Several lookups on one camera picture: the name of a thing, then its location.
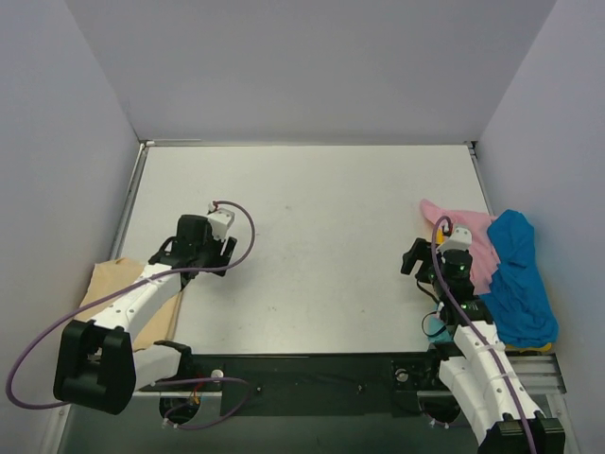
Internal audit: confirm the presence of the aluminium front rail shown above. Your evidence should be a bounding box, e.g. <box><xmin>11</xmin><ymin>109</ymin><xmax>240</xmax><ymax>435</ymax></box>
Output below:
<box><xmin>56</xmin><ymin>354</ymin><xmax>567</xmax><ymax>398</ymax></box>

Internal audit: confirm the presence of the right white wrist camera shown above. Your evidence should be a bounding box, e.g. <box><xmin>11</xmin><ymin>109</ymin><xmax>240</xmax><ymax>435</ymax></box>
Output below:
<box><xmin>437</xmin><ymin>224</ymin><xmax>473</xmax><ymax>254</ymax></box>

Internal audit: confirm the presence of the bright blue t shirt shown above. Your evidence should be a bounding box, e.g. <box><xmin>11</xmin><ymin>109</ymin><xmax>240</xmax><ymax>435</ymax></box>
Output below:
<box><xmin>483</xmin><ymin>210</ymin><xmax>559</xmax><ymax>343</ymax></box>

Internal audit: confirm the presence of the beige t shirt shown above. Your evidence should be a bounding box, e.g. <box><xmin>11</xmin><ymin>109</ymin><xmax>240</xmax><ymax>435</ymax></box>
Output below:
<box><xmin>79</xmin><ymin>257</ymin><xmax>182</xmax><ymax>352</ymax></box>

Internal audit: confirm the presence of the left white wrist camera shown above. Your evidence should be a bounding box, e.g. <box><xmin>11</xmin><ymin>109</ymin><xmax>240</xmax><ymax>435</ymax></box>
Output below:
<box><xmin>206</xmin><ymin>201</ymin><xmax>235</xmax><ymax>241</ymax></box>

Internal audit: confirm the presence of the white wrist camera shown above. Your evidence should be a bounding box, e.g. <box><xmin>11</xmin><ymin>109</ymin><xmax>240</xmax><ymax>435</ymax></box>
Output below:
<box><xmin>437</xmin><ymin>224</ymin><xmax>473</xmax><ymax>254</ymax></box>
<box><xmin>206</xmin><ymin>201</ymin><xmax>235</xmax><ymax>241</ymax></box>

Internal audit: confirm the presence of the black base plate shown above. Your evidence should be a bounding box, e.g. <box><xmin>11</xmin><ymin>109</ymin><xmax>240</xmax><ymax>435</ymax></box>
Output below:
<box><xmin>155</xmin><ymin>352</ymin><xmax>461</xmax><ymax>423</ymax></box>

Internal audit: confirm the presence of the yellow t shirt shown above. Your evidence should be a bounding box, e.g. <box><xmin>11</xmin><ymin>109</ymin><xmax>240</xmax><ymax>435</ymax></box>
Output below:
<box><xmin>428</xmin><ymin>221</ymin><xmax>551</xmax><ymax>352</ymax></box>

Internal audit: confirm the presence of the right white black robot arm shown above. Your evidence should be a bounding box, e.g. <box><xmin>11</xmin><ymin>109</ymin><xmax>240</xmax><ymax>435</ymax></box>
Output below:
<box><xmin>401</xmin><ymin>237</ymin><xmax>566</xmax><ymax>453</ymax></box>

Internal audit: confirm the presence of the teal t shirt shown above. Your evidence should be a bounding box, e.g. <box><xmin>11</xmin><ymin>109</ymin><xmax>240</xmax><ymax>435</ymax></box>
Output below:
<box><xmin>422</xmin><ymin>313</ymin><xmax>453</xmax><ymax>344</ymax></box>

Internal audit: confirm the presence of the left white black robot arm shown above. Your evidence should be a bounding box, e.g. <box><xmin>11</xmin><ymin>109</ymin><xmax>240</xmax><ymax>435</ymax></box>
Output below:
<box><xmin>53</xmin><ymin>209</ymin><xmax>236</xmax><ymax>414</ymax></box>

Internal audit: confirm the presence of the pink t shirt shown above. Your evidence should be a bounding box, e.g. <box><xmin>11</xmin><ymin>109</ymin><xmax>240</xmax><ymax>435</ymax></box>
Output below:
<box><xmin>419</xmin><ymin>198</ymin><xmax>501</xmax><ymax>297</ymax></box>

